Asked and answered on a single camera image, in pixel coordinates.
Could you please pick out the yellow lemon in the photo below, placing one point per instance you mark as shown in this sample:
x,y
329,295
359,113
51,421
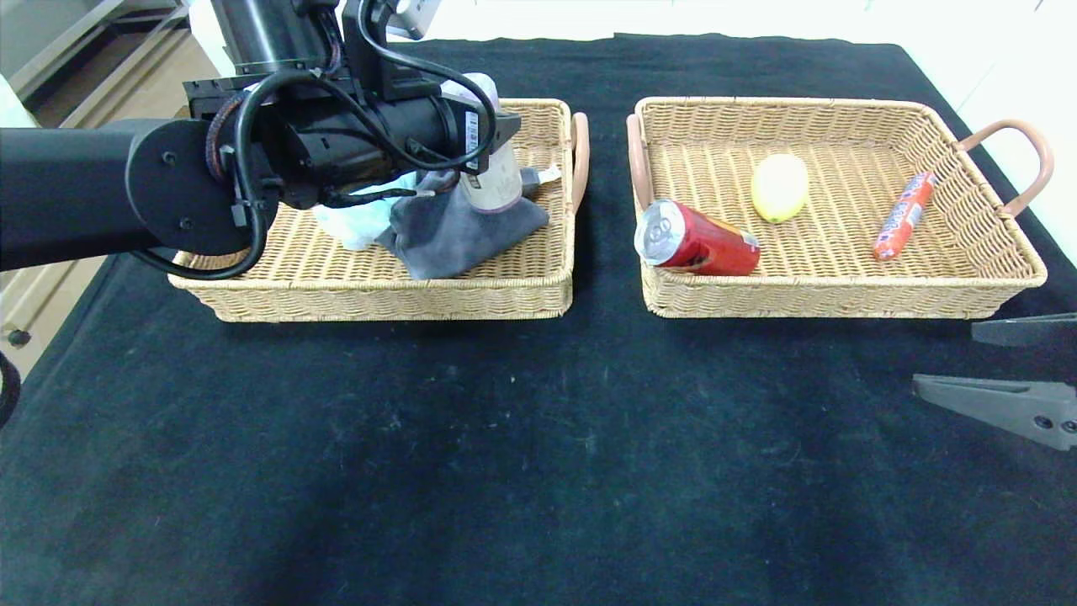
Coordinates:
x,y
778,189

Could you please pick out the orange sausage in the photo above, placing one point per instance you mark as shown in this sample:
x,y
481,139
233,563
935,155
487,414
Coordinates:
x,y
904,217

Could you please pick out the white table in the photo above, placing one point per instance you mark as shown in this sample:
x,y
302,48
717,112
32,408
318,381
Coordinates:
x,y
673,21

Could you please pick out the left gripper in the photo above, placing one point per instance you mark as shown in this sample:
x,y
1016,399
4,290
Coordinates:
x,y
478,135

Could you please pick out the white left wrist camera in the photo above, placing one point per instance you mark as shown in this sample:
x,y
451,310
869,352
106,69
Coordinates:
x,y
418,17

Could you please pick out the rectangular wicker basket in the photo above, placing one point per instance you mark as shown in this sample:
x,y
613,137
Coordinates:
x,y
522,278
841,269

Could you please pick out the light blue bath sponge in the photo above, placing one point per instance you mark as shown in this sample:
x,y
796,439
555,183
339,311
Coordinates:
x,y
353,223

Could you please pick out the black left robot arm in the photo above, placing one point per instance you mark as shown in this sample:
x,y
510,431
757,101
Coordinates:
x,y
84,185

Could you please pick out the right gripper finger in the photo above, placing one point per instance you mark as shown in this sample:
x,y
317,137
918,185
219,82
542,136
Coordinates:
x,y
1010,408
1035,330

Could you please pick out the wooden rack on wheels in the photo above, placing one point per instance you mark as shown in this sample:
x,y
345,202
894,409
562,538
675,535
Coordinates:
x,y
25,311

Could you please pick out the black table cloth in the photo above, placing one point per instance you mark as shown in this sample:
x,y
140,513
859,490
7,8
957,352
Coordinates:
x,y
589,463

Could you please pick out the red soda can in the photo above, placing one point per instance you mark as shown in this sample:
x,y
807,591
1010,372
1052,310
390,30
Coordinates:
x,y
707,244

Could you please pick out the grey microfibre cloth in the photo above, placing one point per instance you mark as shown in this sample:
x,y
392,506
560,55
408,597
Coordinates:
x,y
454,240

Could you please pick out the purple trash bag roll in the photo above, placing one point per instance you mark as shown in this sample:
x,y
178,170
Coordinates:
x,y
501,185

